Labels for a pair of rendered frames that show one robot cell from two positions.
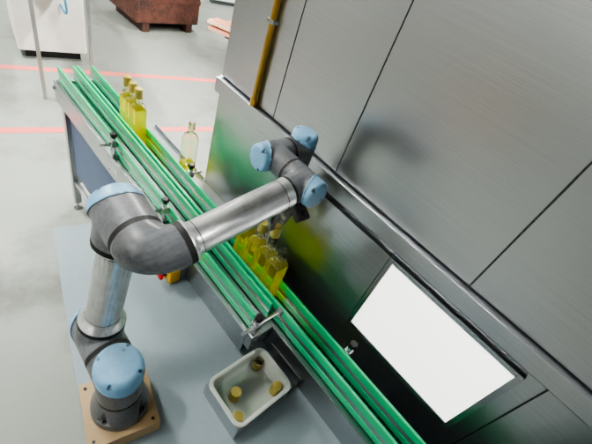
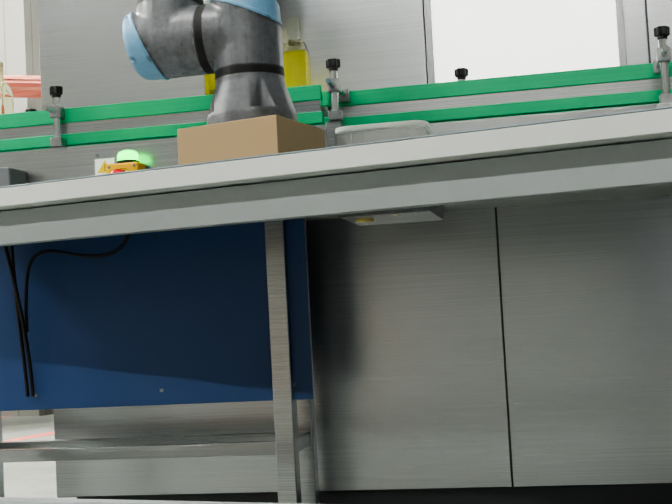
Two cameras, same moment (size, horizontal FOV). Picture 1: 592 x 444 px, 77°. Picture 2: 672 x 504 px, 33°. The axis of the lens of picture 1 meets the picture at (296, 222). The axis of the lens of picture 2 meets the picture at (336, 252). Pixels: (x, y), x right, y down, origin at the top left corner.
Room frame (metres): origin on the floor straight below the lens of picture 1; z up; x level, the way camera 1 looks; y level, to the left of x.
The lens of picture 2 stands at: (-1.41, 0.85, 0.49)
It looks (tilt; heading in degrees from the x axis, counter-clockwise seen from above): 3 degrees up; 338
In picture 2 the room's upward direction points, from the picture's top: 3 degrees counter-clockwise
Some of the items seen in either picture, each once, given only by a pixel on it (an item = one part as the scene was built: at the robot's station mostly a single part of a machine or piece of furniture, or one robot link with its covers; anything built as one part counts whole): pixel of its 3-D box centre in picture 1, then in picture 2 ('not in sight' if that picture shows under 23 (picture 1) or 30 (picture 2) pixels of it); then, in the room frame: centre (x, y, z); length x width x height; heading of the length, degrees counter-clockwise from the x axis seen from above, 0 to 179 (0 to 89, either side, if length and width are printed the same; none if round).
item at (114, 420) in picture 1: (120, 395); (251, 100); (0.38, 0.27, 0.86); 0.15 x 0.15 x 0.10
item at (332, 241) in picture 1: (364, 284); (416, 18); (0.84, -0.28, 1.15); 0.90 x 0.03 x 0.34; 57
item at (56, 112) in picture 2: (159, 212); (52, 116); (0.99, 0.51, 0.94); 0.07 x 0.04 x 0.13; 147
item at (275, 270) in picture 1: (272, 277); (297, 89); (0.87, 0.00, 0.99); 0.06 x 0.06 x 0.21; 57
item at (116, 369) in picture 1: (118, 373); (243, 32); (0.38, 0.27, 0.98); 0.13 x 0.12 x 0.14; 55
